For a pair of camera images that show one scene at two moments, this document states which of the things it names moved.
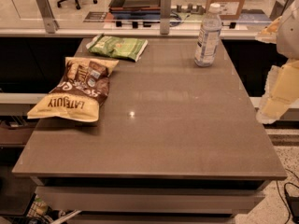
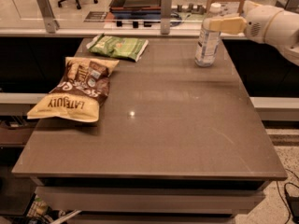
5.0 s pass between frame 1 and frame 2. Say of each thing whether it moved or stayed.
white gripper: moved
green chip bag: stayed
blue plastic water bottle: stayed
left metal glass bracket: stayed
